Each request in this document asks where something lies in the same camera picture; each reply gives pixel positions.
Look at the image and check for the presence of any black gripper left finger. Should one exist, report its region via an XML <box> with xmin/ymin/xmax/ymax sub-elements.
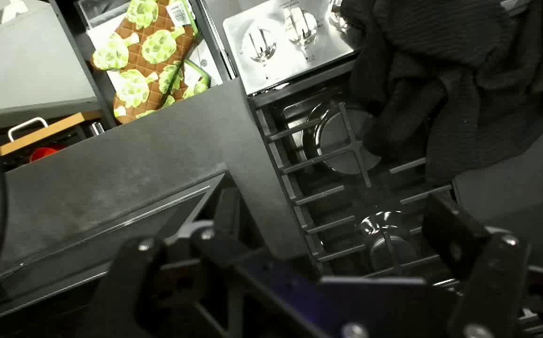
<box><xmin>83</xmin><ymin>187</ymin><xmax>267</xmax><ymax>338</ymax></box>

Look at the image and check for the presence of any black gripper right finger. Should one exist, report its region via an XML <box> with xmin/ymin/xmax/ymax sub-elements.
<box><xmin>421</xmin><ymin>194</ymin><xmax>532</xmax><ymax>338</ymax></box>

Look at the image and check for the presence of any brown green artichoke oven mitt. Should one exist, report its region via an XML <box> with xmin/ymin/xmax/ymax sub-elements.
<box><xmin>156</xmin><ymin>57</ymin><xmax>213</xmax><ymax>112</ymax></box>
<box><xmin>91</xmin><ymin>0</ymin><xmax>202</xmax><ymax>127</ymax></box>

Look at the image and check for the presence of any red object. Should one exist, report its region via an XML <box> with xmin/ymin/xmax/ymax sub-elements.
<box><xmin>29</xmin><ymin>145</ymin><xmax>64</xmax><ymax>164</ymax></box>

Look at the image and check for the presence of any stainless gas range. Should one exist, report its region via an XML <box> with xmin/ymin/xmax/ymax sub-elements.
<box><xmin>198</xmin><ymin>0</ymin><xmax>466</xmax><ymax>281</ymax></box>

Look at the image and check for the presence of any black cloth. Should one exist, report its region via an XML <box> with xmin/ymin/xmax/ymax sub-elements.
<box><xmin>344</xmin><ymin>0</ymin><xmax>543</xmax><ymax>185</ymax></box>

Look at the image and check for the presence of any silver range knob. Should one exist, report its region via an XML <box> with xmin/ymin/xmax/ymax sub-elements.
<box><xmin>282</xmin><ymin>6</ymin><xmax>320</xmax><ymax>53</ymax></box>
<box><xmin>326</xmin><ymin>0</ymin><xmax>354</xmax><ymax>35</ymax></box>
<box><xmin>241</xmin><ymin>27</ymin><xmax>282</xmax><ymax>68</ymax></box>

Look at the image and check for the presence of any clear plastic tray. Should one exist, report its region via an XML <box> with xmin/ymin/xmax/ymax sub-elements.
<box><xmin>76</xmin><ymin>0</ymin><xmax>132</xmax><ymax>31</ymax></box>

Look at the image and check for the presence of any wooden drawer with steel handle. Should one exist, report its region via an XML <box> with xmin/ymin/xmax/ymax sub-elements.
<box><xmin>0</xmin><ymin>112</ymin><xmax>108</xmax><ymax>166</ymax></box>

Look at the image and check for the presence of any steel drawer handle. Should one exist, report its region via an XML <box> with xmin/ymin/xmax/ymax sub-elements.
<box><xmin>6</xmin><ymin>115</ymin><xmax>51</xmax><ymax>143</ymax></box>

